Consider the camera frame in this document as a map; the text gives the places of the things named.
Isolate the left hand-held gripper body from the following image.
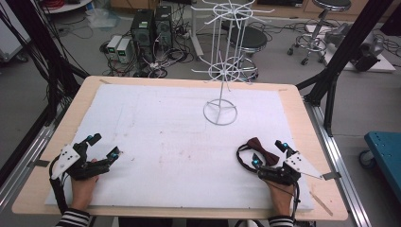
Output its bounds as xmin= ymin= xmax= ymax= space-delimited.
xmin=50 ymin=140 xmax=112 ymax=182

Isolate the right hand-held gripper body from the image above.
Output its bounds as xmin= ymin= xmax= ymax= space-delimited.
xmin=256 ymin=151 xmax=324 ymax=187

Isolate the dark red bow tie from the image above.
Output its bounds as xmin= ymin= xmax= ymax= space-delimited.
xmin=235 ymin=136 xmax=281 ymax=174

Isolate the person's right hand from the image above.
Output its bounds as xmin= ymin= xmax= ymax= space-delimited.
xmin=265 ymin=180 xmax=296 ymax=219

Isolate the person's left hand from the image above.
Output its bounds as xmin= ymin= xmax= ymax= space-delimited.
xmin=69 ymin=158 xmax=100 ymax=211

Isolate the grey tape strip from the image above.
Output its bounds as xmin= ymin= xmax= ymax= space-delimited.
xmin=26 ymin=158 xmax=51 ymax=169
xmin=322 ymin=171 xmax=342 ymax=182

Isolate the thin wooden stick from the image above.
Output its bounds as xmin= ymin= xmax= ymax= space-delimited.
xmin=308 ymin=190 xmax=335 ymax=218

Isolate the white foam mat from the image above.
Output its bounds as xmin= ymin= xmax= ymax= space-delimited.
xmin=44 ymin=82 xmax=315 ymax=212

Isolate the white power supply unit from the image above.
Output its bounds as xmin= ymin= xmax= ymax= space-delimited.
xmin=106 ymin=34 xmax=123 ymax=61
xmin=115 ymin=38 xmax=133 ymax=64

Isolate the blue wheeled cart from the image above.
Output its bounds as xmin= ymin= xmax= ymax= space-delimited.
xmin=358 ymin=131 xmax=401 ymax=203

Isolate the black round stool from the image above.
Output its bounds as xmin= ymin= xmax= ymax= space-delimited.
xmin=221 ymin=21 xmax=270 ymax=80

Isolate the black computer tower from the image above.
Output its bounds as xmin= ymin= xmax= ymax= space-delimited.
xmin=130 ymin=9 xmax=156 ymax=63
xmin=153 ymin=5 xmax=174 ymax=49

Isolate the black chrome swivel stool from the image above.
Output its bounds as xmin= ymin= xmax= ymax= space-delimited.
xmin=287 ymin=0 xmax=353 ymax=66

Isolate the white floor board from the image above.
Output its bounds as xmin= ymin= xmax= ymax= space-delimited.
xmin=305 ymin=24 xmax=397 ymax=74

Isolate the white round table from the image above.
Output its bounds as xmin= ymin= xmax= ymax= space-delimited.
xmin=40 ymin=0 xmax=93 ymax=15

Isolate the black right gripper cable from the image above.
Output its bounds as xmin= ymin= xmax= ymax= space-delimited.
xmin=290 ymin=182 xmax=301 ymax=221

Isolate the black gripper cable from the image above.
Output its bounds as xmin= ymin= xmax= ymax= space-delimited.
xmin=290 ymin=182 xmax=301 ymax=221
xmin=48 ymin=156 xmax=70 ymax=216

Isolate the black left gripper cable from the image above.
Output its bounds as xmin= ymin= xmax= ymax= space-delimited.
xmin=48 ymin=156 xmax=70 ymax=216

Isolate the aluminium rail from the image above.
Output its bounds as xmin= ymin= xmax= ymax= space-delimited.
xmin=303 ymin=96 xmax=374 ymax=227
xmin=0 ymin=103 xmax=69 ymax=209

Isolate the black frame post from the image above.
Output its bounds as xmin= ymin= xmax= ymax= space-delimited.
xmin=5 ymin=0 xmax=91 ymax=128
xmin=295 ymin=0 xmax=395 ymax=137

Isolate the white wire display rack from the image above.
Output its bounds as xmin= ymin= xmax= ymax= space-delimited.
xmin=189 ymin=0 xmax=276 ymax=127

